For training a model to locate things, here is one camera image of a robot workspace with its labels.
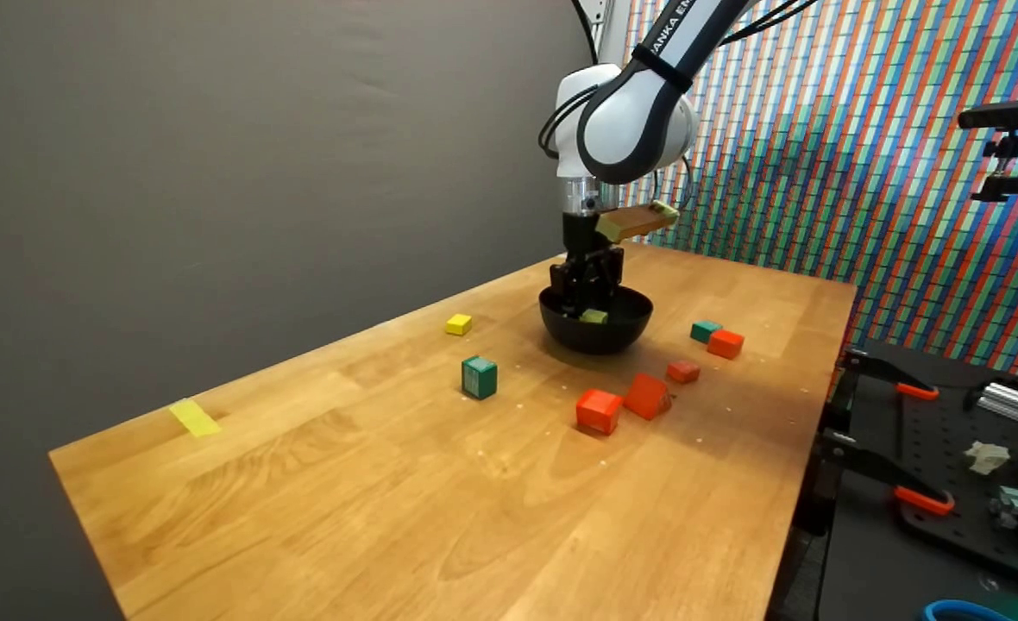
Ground red hexagonal block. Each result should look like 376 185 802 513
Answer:
621 374 677 424

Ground red wooden block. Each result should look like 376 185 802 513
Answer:
664 355 704 389

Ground grey fabric backdrop panel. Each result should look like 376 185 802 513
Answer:
0 0 603 621

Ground white crumpled paper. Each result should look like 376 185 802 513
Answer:
962 438 1014 478

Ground blue handled scissors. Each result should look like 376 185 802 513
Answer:
919 596 1018 621

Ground tan wrist camera box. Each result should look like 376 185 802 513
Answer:
593 200 683 244

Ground yellow tape strip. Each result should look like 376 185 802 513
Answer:
165 397 227 440

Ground black pegboard bench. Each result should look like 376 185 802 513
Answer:
779 337 1018 621

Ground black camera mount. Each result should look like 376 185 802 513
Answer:
954 98 1018 208

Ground orange-red notched block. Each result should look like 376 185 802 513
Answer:
708 326 748 363

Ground orange-red wooden cube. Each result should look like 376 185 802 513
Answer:
573 386 627 440

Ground black clamp orange handle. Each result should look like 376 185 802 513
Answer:
839 346 945 407
815 424 960 525

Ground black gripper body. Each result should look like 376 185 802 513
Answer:
550 211 627 289

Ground black bowl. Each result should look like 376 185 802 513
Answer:
535 283 659 355

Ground white flat bar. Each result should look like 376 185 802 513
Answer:
973 379 1018 427

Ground green wooden cube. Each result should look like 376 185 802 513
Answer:
460 353 502 404

